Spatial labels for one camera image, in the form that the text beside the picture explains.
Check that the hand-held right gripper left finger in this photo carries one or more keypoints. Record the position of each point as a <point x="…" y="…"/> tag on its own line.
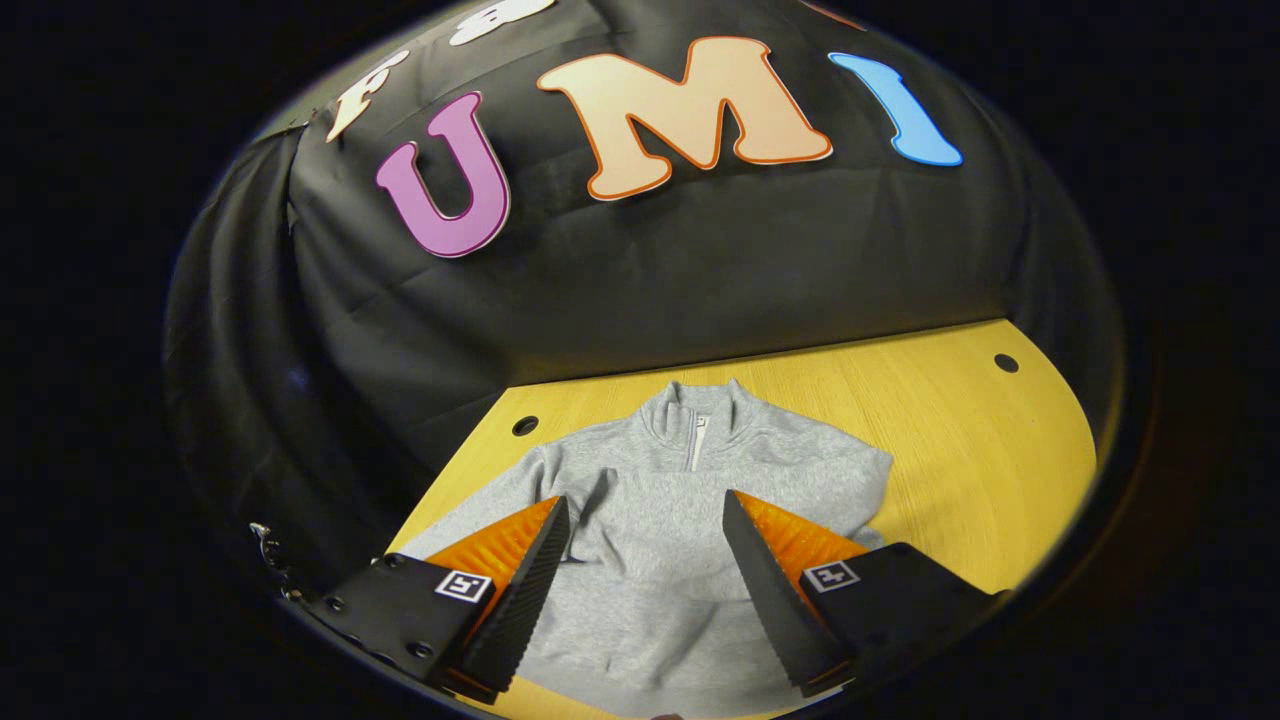
<point x="520" y="605"/>

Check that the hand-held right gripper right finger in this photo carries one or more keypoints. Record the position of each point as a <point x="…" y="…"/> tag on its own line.
<point x="775" y="600"/>

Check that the grey zip-neck sweatshirt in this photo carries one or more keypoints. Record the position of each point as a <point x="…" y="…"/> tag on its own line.
<point x="650" y="560"/>

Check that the black backdrop cloth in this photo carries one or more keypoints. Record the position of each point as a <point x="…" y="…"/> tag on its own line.
<point x="700" y="260"/>

